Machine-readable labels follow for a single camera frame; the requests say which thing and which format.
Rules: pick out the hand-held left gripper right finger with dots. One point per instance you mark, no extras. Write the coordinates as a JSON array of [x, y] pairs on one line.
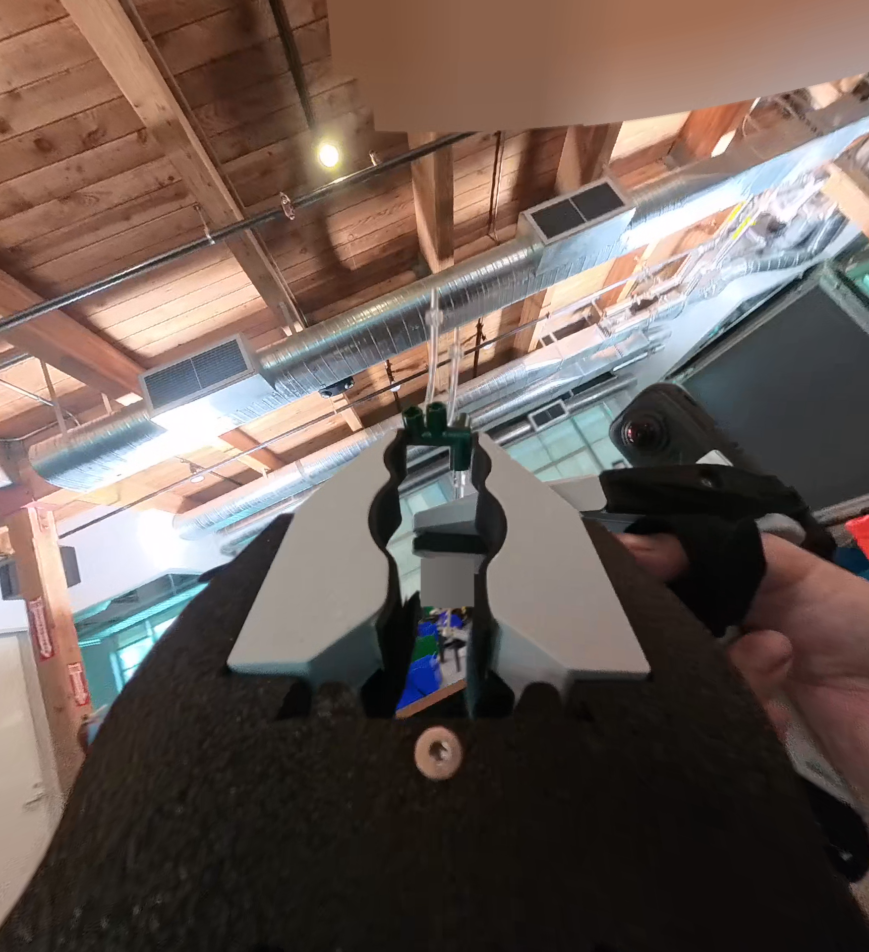
[[561, 595]]

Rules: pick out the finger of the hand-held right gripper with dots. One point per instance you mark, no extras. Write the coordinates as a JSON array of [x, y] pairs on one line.
[[445, 515], [445, 543]]

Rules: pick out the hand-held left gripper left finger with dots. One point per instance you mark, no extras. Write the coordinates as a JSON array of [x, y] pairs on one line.
[[315, 587]]

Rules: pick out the clear antenna stem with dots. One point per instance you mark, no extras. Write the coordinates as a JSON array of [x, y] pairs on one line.
[[464, 480]]

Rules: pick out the green brick with clear stems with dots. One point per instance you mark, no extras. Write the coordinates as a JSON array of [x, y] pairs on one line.
[[423, 425]]

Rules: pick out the person's right hand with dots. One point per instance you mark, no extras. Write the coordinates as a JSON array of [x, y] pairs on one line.
[[836, 669]]

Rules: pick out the large black screen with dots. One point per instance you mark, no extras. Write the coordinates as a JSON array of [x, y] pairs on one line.
[[798, 387]]

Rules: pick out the black ceiling pipe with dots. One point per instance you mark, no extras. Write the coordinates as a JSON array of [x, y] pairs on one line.
[[107, 282]]

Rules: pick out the ceiling light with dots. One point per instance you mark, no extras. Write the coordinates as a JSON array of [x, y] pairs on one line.
[[328, 155]]

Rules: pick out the silver ventilation duct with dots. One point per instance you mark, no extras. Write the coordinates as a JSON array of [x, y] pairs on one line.
[[345, 338]]

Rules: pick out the duct vent grille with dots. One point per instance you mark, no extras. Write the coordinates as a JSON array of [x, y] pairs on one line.
[[196, 375], [579, 208]]

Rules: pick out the black wall speaker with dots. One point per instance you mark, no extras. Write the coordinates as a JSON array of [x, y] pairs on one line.
[[70, 565], [9, 578]]

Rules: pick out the red wall sign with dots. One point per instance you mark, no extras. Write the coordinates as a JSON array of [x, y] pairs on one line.
[[41, 628], [79, 684]]

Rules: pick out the wooden post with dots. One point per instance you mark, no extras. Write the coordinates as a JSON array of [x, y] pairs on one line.
[[33, 550]]

